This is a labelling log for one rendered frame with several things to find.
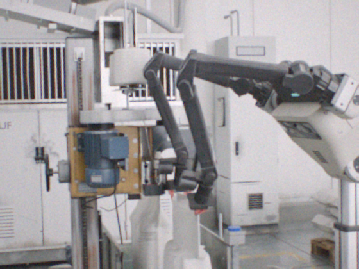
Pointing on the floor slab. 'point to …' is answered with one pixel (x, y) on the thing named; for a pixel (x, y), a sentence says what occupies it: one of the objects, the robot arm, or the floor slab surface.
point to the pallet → (324, 248)
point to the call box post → (234, 257)
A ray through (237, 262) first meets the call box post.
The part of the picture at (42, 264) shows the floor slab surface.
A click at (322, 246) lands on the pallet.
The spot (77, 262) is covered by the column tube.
